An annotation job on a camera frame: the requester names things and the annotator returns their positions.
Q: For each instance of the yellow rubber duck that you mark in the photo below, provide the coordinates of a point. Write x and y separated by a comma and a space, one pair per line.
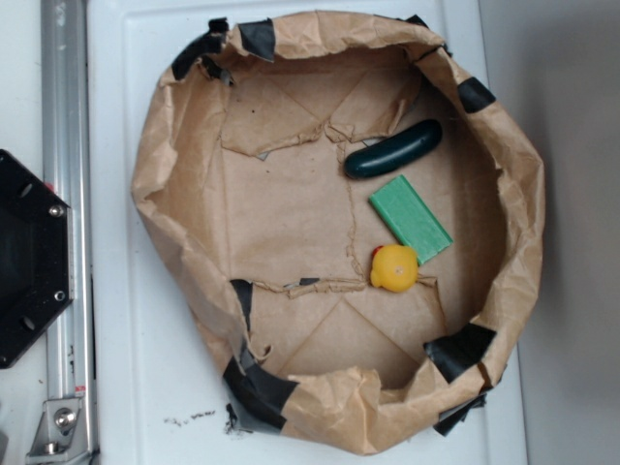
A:
394, 268

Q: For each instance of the brown paper bag basin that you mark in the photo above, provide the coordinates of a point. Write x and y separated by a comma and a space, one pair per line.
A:
239, 181

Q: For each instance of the green rectangular block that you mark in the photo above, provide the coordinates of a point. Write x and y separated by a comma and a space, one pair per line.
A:
410, 220

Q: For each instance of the dark green cucumber toy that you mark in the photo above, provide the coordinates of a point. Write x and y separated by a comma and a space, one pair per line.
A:
395, 152

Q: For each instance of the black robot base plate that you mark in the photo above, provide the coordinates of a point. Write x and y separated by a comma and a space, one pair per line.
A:
35, 262

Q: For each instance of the metal corner bracket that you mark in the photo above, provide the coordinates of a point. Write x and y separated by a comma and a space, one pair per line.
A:
61, 433

